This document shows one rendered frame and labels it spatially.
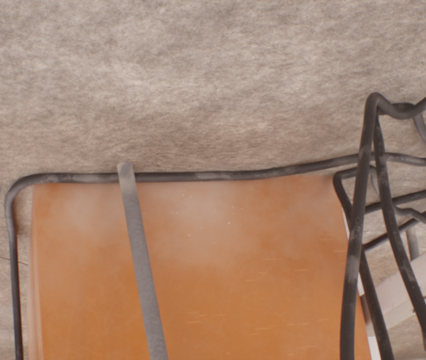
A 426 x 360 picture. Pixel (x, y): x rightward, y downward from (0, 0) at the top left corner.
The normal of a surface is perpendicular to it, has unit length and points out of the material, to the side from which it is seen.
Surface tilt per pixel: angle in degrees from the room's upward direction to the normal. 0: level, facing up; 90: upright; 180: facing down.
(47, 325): 90
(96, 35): 0
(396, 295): 90
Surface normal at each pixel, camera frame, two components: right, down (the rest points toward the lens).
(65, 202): 0.23, -0.43
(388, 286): -0.95, 0.00
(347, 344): 0.02, -0.62
